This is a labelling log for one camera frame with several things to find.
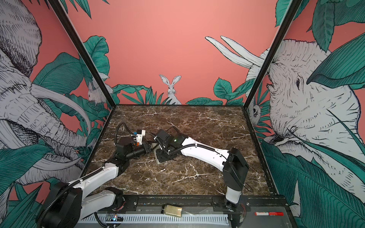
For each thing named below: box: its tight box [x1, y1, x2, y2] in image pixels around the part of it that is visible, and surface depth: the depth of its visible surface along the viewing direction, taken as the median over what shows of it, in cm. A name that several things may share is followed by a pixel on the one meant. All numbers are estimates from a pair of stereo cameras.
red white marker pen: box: [254, 211, 284, 217], surface depth 73 cm
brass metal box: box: [164, 204, 183, 218], surface depth 70 cm
